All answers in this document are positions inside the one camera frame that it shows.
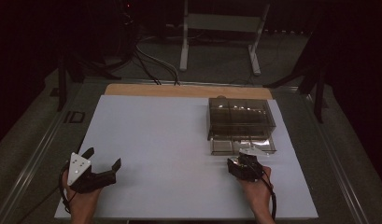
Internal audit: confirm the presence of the person's left hand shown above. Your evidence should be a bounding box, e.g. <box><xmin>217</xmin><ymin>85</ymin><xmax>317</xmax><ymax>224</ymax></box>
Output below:
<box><xmin>61</xmin><ymin>172</ymin><xmax>102</xmax><ymax>217</ymax></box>

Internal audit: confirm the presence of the grey metal stand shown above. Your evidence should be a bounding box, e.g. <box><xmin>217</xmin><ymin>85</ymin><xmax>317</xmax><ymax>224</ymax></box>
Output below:
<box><xmin>178</xmin><ymin>0</ymin><xmax>271</xmax><ymax>77</ymax></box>

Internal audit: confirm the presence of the dark equipment with red light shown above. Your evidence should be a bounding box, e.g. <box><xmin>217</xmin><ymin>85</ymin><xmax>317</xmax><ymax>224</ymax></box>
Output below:
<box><xmin>115</xmin><ymin>0</ymin><xmax>140</xmax><ymax>63</ymax></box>

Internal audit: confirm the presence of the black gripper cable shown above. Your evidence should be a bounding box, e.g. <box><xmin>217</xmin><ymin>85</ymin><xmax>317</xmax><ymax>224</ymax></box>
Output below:
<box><xmin>241</xmin><ymin>153</ymin><xmax>277</xmax><ymax>221</ymax></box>
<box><xmin>58</xmin><ymin>161</ymin><xmax>78</xmax><ymax>216</ymax></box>

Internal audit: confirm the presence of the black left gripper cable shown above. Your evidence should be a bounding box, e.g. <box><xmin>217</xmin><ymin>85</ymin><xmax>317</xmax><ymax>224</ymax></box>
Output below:
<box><xmin>58</xmin><ymin>161</ymin><xmax>78</xmax><ymax>216</ymax></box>

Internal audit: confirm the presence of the aluminium floor rail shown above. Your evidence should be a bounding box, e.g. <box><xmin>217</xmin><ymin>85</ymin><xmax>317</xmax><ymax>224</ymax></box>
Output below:
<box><xmin>304</xmin><ymin>92</ymin><xmax>372</xmax><ymax>224</ymax></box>
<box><xmin>0</xmin><ymin>82</ymin><xmax>87</xmax><ymax>224</ymax></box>

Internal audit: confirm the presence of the smoky transparent drawer organizer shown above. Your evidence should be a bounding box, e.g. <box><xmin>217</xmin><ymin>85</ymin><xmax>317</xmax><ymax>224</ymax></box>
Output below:
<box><xmin>206</xmin><ymin>97</ymin><xmax>277</xmax><ymax>144</ymax></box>

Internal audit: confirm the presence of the grey floor cable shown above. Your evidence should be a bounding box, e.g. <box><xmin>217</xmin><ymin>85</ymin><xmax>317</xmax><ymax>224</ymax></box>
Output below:
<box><xmin>135</xmin><ymin>45</ymin><xmax>181</xmax><ymax>87</ymax></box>

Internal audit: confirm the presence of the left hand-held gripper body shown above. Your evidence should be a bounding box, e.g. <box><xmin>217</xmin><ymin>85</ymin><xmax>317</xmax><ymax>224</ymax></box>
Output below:
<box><xmin>66</xmin><ymin>152</ymin><xmax>118</xmax><ymax>194</ymax></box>

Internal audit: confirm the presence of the black floor cable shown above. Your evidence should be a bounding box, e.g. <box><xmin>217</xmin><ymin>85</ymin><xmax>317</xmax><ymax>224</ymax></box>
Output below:
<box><xmin>132</xmin><ymin>49</ymin><xmax>163</xmax><ymax>86</ymax></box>

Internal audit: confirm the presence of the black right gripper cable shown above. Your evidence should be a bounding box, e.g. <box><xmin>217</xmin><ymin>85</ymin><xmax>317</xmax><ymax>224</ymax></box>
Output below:
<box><xmin>241</xmin><ymin>153</ymin><xmax>277</xmax><ymax>221</ymax></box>

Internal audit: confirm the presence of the white table mat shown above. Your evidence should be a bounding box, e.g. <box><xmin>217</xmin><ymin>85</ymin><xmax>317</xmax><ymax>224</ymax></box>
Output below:
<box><xmin>53</xmin><ymin>94</ymin><xmax>319</xmax><ymax>220</ymax></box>

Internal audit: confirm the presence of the person's right hand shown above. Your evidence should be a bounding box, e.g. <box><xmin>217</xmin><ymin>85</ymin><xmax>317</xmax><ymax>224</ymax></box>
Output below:
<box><xmin>238</xmin><ymin>166</ymin><xmax>273</xmax><ymax>207</ymax></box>

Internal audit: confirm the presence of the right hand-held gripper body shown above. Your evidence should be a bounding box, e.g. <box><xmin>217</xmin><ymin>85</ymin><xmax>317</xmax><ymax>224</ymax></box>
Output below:
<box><xmin>227</xmin><ymin>147</ymin><xmax>271</xmax><ymax>182</ymax></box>

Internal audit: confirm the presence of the black tripod stand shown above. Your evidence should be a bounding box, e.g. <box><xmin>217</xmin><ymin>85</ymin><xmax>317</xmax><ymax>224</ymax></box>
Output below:
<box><xmin>262</xmin><ymin>29</ymin><xmax>330</xmax><ymax>124</ymax></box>
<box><xmin>56</xmin><ymin>54</ymin><xmax>121</xmax><ymax>112</ymax></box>

